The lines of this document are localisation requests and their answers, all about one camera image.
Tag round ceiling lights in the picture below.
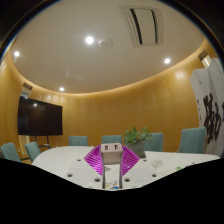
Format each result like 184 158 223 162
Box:
13 35 172 93

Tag white calligraphy folding screen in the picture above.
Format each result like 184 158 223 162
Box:
189 57 224 158

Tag colourful sticker sheet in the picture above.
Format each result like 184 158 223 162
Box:
108 180 119 190

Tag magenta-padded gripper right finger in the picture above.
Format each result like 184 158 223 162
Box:
118 144 160 190

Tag green plant in grey vase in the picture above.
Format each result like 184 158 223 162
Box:
123 126 154 159

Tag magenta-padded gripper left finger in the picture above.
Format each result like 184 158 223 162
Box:
64 144 106 190

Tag black television on stand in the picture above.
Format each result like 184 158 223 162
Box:
17 96 64 149

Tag pale pink charger block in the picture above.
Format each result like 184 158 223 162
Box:
100 142 124 166

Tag teal chairs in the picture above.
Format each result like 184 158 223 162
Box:
0 126 208 163

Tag round white ceiling sensor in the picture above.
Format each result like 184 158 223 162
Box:
98 37 114 49

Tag white ceiling air vent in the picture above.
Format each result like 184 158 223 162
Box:
119 4 165 48

